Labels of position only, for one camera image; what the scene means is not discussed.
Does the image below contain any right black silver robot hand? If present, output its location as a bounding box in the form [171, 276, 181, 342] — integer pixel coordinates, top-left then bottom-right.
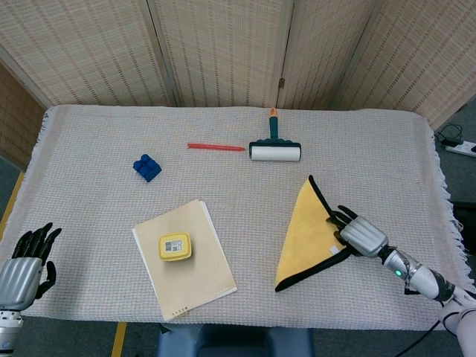
[326, 205, 390, 258]

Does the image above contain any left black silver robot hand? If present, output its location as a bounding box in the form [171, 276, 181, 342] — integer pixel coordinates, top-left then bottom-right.
[0, 222, 63, 312]

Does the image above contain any black and yellow cloth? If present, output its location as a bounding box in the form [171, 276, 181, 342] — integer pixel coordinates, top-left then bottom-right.
[274, 174, 354, 293]

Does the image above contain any white woven tablecloth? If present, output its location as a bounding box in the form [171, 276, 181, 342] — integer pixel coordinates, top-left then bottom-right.
[0, 105, 466, 332]

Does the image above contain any white power strip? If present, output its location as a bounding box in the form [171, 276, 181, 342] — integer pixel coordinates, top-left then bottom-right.
[445, 141, 476, 158]

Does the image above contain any small yellow lidded box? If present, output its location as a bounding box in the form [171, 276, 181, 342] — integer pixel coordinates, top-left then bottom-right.
[158, 232, 193, 263]

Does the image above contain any woven folding screen panel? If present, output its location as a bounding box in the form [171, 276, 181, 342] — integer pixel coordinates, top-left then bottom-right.
[277, 0, 384, 111]
[0, 62, 46, 168]
[148, 0, 298, 110]
[0, 0, 180, 108]
[334, 0, 476, 127]

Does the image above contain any blue seat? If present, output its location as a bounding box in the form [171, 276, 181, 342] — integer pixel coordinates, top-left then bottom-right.
[155, 323, 315, 357]

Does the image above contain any blue toy building block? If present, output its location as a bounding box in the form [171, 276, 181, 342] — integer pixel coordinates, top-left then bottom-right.
[132, 153, 162, 183]

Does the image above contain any red pen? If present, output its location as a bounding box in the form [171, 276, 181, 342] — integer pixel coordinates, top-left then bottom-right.
[187, 142, 247, 152]

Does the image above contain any beige paper notebook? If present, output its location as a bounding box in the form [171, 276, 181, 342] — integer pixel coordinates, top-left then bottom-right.
[132, 198, 238, 323]

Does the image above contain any teal handled lint roller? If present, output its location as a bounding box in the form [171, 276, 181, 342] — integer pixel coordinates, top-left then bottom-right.
[248, 106, 301, 163]

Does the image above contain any black power cable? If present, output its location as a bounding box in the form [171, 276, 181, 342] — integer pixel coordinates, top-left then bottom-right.
[435, 123, 465, 147]

